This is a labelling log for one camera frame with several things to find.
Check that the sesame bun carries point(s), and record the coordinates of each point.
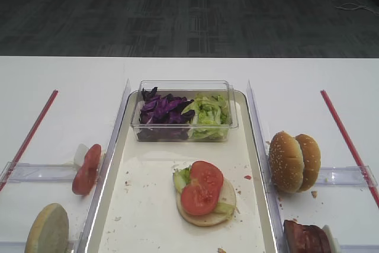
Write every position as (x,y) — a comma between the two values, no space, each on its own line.
(286,162)
(312,160)

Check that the dark meat patties stack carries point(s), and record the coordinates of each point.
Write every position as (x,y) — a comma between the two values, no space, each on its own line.
(305,238)

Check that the remaining tomato slice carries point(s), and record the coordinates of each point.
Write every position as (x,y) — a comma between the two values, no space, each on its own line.
(86,175)

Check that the clear plastic salad box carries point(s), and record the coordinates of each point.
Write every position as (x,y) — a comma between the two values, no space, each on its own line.
(188,89)

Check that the white pusher block patty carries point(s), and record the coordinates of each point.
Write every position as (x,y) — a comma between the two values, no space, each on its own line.
(333,242)

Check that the green lettuce pieces in box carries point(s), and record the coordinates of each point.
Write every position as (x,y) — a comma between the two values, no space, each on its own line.
(212,111)

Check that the cream metal tray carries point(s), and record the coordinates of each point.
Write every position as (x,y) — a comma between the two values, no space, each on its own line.
(138,208)

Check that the upright bun slice left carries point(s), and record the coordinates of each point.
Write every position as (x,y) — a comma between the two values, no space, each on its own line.
(50,230)

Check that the left clear acrylic rail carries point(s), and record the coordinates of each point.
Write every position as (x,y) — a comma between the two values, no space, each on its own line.
(83,242)

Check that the left red tape strip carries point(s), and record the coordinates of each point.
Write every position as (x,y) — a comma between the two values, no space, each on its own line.
(29,137)

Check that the right clear acrylic rail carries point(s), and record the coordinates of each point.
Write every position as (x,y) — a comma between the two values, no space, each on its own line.
(270,195)

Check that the clear patty holder rail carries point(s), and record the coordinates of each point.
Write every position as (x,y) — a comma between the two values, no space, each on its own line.
(358,248)

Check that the purple cabbage pieces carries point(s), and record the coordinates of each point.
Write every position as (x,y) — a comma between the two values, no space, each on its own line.
(163,110)

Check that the red tape strip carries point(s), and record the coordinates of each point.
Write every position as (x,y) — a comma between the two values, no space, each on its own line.
(349,143)
(29,137)

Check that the clear acrylic rail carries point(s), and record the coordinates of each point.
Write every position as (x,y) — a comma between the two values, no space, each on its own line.
(83,242)
(270,195)

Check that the lettuce leaf on bun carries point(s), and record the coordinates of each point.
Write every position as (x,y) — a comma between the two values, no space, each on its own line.
(181,179)

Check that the right red tape strip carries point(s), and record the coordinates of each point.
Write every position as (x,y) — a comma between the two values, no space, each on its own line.
(349,143)

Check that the clear tomato holder rail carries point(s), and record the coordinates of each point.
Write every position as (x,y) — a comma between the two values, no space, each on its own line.
(25,172)

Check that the clear sesame bun holder rail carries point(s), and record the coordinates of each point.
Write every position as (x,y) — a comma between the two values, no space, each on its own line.
(351,176)

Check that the bottom bun slice on tray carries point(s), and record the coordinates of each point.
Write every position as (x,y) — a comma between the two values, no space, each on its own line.
(224,210)

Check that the white pusher block tomato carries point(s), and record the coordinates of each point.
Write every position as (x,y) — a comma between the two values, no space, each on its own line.
(79,157)

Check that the sesame bun top front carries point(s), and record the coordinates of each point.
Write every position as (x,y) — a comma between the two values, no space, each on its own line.
(286,162)

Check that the sesame bun top rear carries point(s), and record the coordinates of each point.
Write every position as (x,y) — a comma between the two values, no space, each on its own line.
(312,160)

